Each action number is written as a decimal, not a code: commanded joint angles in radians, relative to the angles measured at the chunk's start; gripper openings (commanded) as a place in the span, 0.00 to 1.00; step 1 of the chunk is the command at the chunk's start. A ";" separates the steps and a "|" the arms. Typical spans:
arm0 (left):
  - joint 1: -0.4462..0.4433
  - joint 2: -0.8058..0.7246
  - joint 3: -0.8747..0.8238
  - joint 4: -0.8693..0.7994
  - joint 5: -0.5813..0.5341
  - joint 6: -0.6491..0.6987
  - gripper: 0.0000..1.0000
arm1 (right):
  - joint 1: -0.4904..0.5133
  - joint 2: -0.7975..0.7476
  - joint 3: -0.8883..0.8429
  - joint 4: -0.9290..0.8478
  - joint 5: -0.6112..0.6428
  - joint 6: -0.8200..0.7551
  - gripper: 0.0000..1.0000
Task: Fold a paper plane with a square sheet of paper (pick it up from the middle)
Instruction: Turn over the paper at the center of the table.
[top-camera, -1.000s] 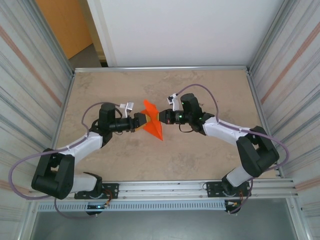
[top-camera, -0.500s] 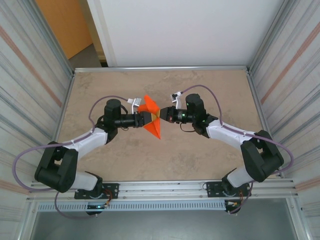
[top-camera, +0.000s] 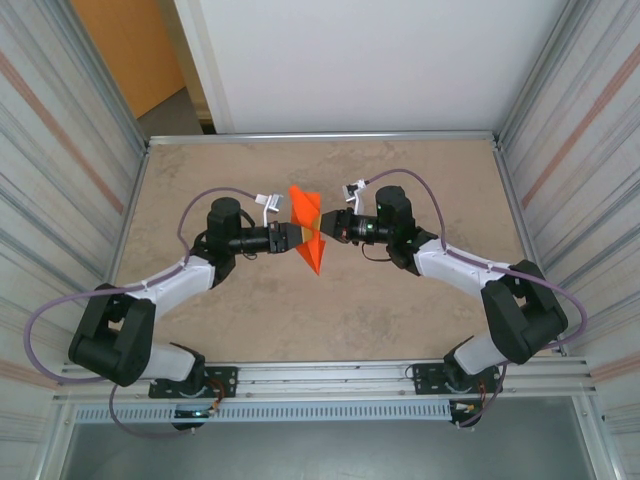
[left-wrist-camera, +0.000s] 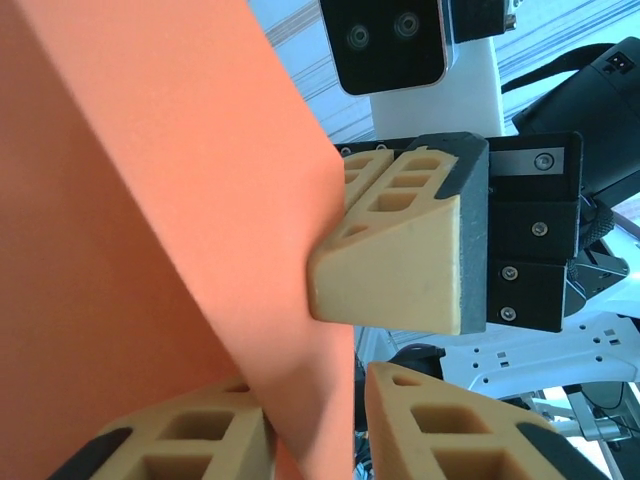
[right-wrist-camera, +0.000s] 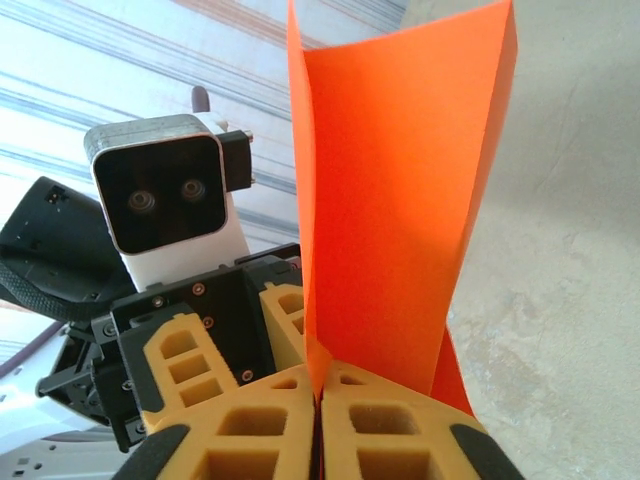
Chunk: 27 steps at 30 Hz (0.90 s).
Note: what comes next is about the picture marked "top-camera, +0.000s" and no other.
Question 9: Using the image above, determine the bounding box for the grey metal shelf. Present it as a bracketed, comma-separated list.
[49, 422, 601, 480]

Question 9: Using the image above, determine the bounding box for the orange wooden door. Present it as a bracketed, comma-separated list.
[69, 0, 189, 121]

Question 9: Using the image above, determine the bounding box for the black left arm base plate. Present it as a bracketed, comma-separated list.
[148, 365, 239, 400]

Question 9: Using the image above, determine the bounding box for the aluminium frame post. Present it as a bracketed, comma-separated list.
[494, 0, 601, 146]
[29, 0, 151, 151]

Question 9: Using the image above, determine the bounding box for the black controller board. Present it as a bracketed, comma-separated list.
[449, 399, 484, 430]
[172, 407, 221, 432]

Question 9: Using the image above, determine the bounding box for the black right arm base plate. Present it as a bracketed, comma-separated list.
[409, 362, 501, 397]

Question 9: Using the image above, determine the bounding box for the corrugated metal side panel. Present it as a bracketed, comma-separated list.
[0, 0, 146, 401]
[499, 0, 640, 401]

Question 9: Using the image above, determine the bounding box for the aluminium table end rail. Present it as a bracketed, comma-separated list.
[147, 130, 501, 147]

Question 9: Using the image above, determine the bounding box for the grey slotted cable duct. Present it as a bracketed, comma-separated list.
[72, 402, 454, 422]

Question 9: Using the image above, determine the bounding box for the orange paper sheet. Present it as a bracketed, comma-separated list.
[287, 184, 327, 277]

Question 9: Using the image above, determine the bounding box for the aluminium table side rail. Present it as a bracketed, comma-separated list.
[494, 142, 566, 356]
[89, 142, 151, 364]

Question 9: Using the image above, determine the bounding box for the white door frame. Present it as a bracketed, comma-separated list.
[172, 0, 236, 135]

